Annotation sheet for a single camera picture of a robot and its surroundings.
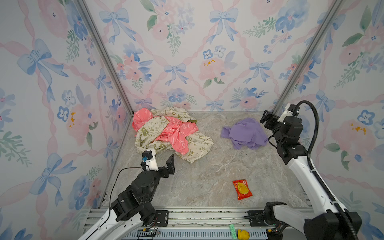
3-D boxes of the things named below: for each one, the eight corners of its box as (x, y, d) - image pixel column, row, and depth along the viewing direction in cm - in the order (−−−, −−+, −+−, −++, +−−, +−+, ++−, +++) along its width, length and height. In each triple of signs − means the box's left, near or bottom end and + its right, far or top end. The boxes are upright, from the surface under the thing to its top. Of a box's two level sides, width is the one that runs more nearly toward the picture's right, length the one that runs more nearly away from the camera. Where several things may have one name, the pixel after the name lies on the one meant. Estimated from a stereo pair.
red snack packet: (238, 200, 82) (239, 199, 80) (232, 182, 88) (233, 180, 86) (252, 197, 82) (253, 196, 81) (245, 179, 89) (246, 178, 87)
